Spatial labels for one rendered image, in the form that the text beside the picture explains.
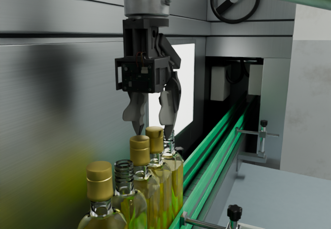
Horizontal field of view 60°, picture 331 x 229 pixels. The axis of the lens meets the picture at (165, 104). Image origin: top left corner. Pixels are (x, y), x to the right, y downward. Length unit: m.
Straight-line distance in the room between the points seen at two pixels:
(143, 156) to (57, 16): 0.27
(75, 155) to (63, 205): 0.09
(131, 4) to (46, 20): 0.13
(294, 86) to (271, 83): 1.57
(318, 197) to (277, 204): 0.18
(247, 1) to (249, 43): 0.18
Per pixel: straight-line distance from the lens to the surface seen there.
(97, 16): 0.59
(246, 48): 1.36
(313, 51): 2.88
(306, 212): 1.14
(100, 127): 0.60
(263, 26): 1.35
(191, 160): 0.92
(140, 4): 0.46
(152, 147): 0.54
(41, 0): 0.49
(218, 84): 1.52
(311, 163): 3.11
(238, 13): 1.36
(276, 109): 1.38
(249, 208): 1.10
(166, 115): 0.49
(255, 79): 1.47
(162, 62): 0.47
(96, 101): 0.58
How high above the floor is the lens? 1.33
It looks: 13 degrees down
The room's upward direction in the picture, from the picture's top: straight up
